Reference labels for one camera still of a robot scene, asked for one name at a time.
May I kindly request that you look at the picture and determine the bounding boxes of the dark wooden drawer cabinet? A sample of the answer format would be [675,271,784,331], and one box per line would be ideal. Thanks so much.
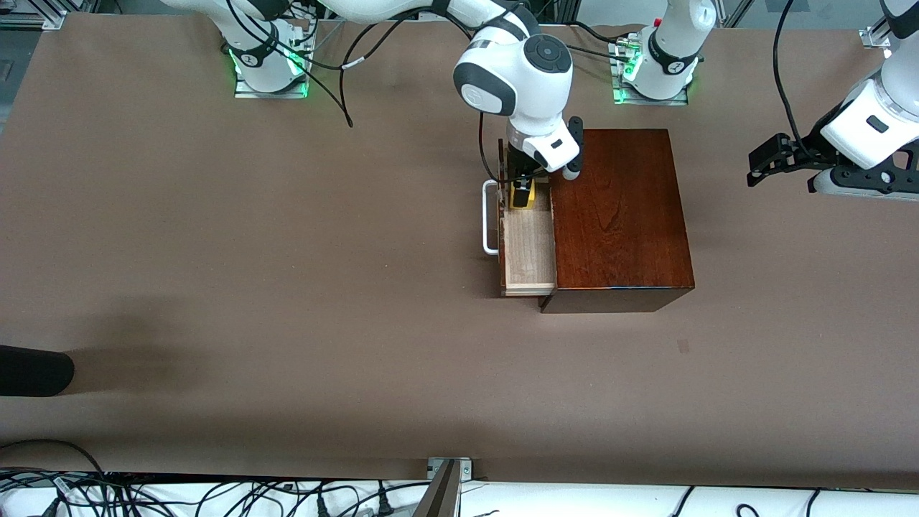
[540,129,696,314]

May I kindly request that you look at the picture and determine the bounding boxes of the black cylindrical object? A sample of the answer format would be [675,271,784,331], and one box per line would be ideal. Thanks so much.
[0,345,75,398]

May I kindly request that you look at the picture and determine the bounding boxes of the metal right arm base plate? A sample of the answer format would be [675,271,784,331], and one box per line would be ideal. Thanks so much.
[234,32,311,99]

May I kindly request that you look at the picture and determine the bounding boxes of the white edge panel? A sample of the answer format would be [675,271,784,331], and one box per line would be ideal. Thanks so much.
[0,474,919,517]

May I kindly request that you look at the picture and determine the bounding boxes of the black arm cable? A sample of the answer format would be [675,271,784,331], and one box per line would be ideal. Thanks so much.
[226,0,354,129]
[773,0,816,155]

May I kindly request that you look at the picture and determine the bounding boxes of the black looping cable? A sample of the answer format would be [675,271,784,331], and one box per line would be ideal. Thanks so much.
[341,11,460,71]

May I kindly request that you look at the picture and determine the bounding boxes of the aluminium frame profile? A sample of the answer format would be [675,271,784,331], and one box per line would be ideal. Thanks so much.
[0,0,69,31]

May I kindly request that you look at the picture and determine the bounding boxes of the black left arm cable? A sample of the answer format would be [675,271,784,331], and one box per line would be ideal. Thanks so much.
[773,0,816,155]

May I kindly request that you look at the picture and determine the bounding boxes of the black cable on table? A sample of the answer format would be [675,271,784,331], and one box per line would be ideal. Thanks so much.
[567,26,633,60]

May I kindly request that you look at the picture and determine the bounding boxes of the thin grey cable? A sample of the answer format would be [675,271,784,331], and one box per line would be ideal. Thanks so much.
[307,20,347,57]

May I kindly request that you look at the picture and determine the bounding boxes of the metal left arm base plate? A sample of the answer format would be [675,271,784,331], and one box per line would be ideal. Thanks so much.
[612,34,690,106]

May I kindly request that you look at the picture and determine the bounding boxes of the black cable tangle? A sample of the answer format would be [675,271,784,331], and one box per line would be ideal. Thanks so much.
[0,470,431,517]

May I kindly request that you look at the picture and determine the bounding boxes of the brown table cover sheet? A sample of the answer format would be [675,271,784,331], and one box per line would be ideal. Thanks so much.
[0,13,919,490]

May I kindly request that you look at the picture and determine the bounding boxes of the dark metal beam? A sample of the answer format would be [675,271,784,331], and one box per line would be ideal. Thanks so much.
[411,460,460,517]

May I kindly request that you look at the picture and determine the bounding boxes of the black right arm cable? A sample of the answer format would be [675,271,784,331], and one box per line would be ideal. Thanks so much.
[226,0,354,129]

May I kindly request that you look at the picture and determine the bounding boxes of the small aluminium bracket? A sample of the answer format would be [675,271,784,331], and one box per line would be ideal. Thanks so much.
[427,457,475,482]

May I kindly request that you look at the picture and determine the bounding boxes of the black arched cable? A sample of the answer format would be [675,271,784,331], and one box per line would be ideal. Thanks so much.
[0,439,108,476]

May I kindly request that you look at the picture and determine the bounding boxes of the wooden drawer with white handle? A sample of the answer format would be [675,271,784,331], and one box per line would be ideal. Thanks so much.
[482,139,558,297]

